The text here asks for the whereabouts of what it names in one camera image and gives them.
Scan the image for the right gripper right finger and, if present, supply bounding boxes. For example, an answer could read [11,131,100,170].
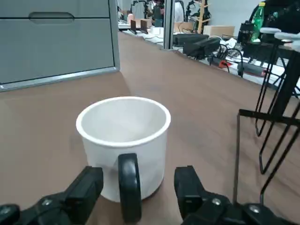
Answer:
[173,165,300,225]

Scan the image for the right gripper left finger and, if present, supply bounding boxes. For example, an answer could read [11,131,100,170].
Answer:
[0,165,105,225]

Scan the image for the white cup with black handle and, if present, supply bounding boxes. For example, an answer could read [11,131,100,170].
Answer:
[75,95,172,223]

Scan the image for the gray drawer with recessed grip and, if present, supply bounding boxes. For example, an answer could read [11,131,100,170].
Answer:
[0,11,115,84]

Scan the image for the gray metal cabinet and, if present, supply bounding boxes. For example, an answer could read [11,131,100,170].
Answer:
[0,0,120,92]

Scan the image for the cardboard box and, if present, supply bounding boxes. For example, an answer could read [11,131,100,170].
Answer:
[203,25,235,37]

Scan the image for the white box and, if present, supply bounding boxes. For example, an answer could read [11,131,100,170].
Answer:
[150,26,165,36]

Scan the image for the black jar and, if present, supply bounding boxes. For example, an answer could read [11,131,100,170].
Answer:
[238,21,254,44]

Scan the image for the wooden stand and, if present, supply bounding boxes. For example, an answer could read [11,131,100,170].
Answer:
[195,0,211,35]

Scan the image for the person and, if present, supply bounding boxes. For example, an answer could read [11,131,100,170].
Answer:
[151,0,165,27]

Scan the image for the green plastic bottle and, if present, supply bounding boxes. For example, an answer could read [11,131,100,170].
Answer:
[250,1,265,43]

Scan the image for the black bag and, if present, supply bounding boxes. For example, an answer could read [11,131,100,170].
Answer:
[264,0,300,33]

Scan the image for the black wire cup holder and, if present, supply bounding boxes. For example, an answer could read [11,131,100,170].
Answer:
[233,27,300,206]

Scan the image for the aluminium frame post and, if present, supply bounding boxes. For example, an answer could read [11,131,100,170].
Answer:
[163,0,175,50]

